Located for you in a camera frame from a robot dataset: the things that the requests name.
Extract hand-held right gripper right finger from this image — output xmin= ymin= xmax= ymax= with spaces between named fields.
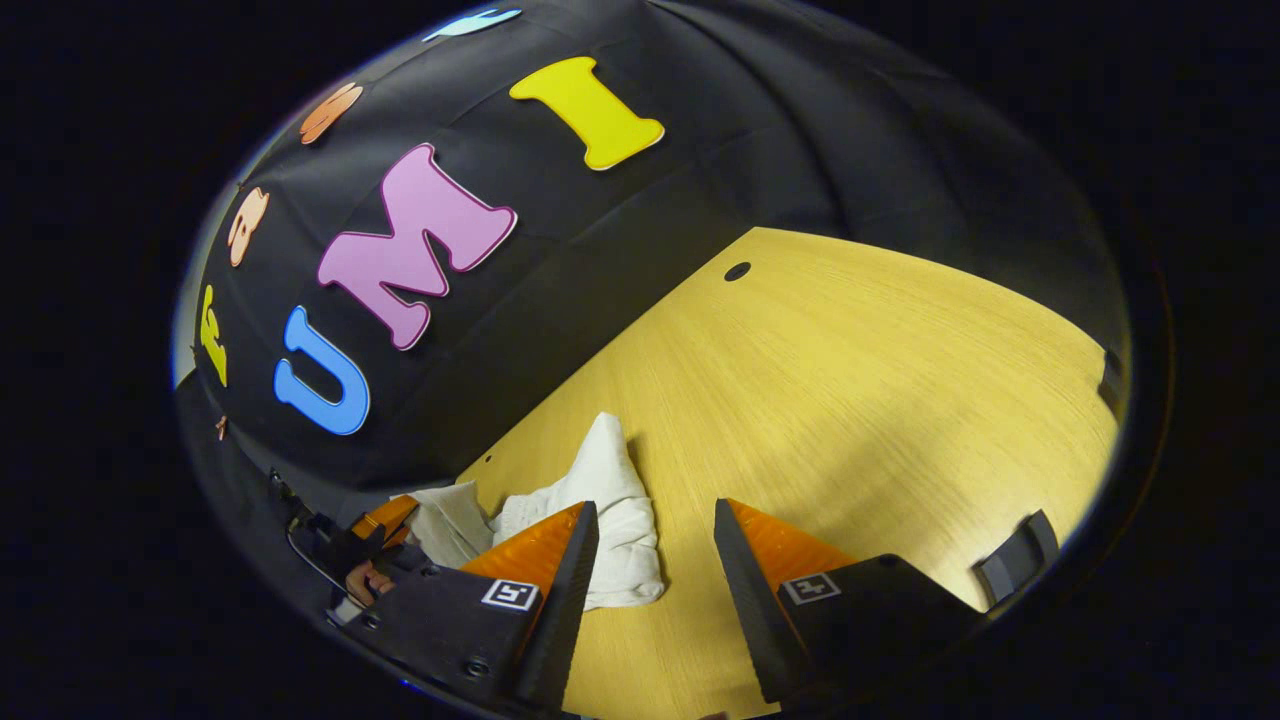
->
xmin=713 ymin=497 xmax=986 ymax=706

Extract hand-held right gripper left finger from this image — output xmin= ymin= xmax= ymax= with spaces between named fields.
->
xmin=345 ymin=500 xmax=601 ymax=716

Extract white jeans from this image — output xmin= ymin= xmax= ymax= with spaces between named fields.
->
xmin=405 ymin=412 xmax=666 ymax=611

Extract black backdrop cloth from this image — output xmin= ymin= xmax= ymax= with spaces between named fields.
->
xmin=175 ymin=0 xmax=1136 ymax=561

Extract thin grey cable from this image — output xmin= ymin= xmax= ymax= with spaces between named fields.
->
xmin=286 ymin=515 xmax=346 ymax=598

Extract black table edge bracket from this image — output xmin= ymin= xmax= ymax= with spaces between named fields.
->
xmin=975 ymin=510 xmax=1059 ymax=606
xmin=1098 ymin=348 xmax=1126 ymax=421

